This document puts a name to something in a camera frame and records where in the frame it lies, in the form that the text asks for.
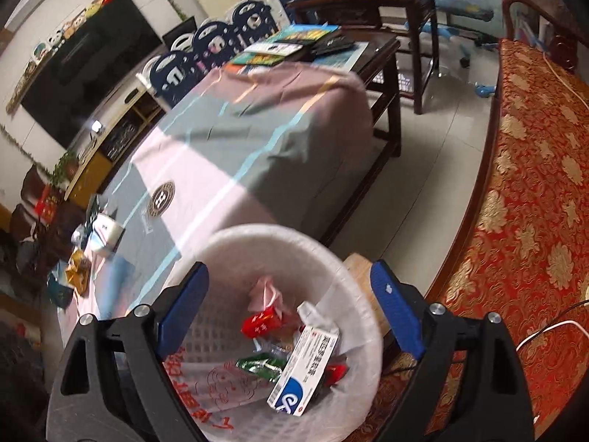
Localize plaid pink grey tablecloth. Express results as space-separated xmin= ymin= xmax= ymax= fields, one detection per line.
xmin=57 ymin=63 xmax=374 ymax=337

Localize pink plastic bag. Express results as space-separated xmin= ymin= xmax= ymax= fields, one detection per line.
xmin=248 ymin=276 xmax=300 ymax=326

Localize black flat television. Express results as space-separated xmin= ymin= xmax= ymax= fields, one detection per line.
xmin=21 ymin=0 xmax=162 ymax=148

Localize red gold patterned sofa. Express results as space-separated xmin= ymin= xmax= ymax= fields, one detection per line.
xmin=352 ymin=10 xmax=588 ymax=441

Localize dark green gift bag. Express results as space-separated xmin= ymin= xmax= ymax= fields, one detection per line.
xmin=47 ymin=259 xmax=74 ymax=309

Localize dark wooden side table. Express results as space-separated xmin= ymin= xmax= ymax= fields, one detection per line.
xmin=286 ymin=0 xmax=439 ymax=115

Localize green snack wrapper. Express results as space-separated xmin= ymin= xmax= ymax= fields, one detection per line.
xmin=234 ymin=352 xmax=286 ymax=383

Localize blue white baby fence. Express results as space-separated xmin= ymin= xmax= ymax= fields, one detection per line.
xmin=136 ymin=0 xmax=290 ymax=109

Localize white blue medicine box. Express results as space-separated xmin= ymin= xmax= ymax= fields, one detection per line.
xmin=267 ymin=325 xmax=338 ymax=417

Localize red cigarette carton box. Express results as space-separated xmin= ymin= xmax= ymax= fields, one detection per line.
xmin=241 ymin=307 xmax=282 ymax=339

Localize white paper bowl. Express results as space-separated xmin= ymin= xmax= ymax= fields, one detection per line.
xmin=86 ymin=213 xmax=124 ymax=257

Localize white trash basket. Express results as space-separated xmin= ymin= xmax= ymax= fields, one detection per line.
xmin=165 ymin=224 xmax=382 ymax=441

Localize stack of colourful books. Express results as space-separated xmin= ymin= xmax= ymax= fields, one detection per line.
xmin=230 ymin=24 xmax=355 ymax=67

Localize yellow wooden tv cabinet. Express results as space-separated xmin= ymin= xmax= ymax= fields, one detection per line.
xmin=64 ymin=80 xmax=166 ymax=208

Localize yellow snack wrapper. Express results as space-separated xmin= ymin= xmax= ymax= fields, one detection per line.
xmin=65 ymin=249 xmax=92 ymax=297

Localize green potted plant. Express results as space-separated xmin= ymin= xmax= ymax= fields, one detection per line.
xmin=49 ymin=150 xmax=79 ymax=187

